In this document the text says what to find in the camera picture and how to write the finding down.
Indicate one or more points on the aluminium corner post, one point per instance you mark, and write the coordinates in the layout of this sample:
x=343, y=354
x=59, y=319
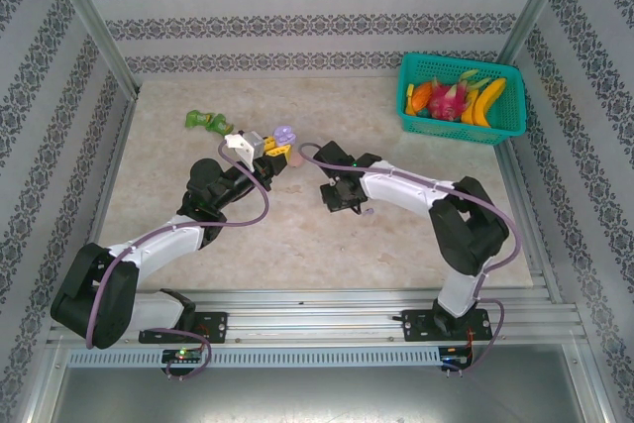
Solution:
x=89, y=17
x=537, y=2

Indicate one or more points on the yellow toy banana bunch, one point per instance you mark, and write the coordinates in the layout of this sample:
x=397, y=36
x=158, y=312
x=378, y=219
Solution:
x=488, y=96

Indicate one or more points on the orange toy fruit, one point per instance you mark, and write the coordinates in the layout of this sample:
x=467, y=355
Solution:
x=422, y=97

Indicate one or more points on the green snack packet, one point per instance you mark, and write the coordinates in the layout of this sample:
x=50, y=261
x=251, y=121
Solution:
x=198, y=119
x=220, y=123

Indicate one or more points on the small circuit board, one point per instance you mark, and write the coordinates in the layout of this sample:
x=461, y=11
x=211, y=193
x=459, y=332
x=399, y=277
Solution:
x=183, y=355
x=455, y=356

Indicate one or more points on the aluminium side rail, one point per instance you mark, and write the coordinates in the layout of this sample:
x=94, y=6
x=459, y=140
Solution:
x=505, y=165
x=106, y=195

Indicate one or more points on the yellow toy fruit slice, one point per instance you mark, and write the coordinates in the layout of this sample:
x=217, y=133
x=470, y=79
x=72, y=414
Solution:
x=409, y=96

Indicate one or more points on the teal plastic basket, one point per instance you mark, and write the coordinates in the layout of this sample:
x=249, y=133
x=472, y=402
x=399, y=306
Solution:
x=505, y=116

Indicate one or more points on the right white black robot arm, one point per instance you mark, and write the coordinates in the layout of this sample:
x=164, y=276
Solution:
x=396, y=185

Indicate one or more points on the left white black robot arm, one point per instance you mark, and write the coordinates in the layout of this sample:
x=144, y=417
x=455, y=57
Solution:
x=158, y=244

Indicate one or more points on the pink toy dragon fruit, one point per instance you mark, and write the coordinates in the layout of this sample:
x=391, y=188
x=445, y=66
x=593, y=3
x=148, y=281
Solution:
x=448, y=101

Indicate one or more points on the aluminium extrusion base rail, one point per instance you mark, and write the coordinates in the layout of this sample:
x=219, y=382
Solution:
x=307, y=314

